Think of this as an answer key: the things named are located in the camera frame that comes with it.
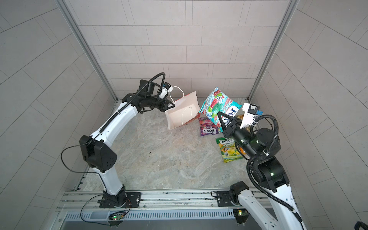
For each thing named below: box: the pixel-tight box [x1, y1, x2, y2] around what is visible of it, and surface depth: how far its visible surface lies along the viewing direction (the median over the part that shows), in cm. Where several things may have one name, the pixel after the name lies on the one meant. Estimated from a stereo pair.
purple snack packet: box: [197, 116, 220, 137], surface depth 98 cm
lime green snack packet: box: [216, 137, 244, 164], surface depth 88 cm
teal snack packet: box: [199, 86, 242, 132], surface depth 55 cm
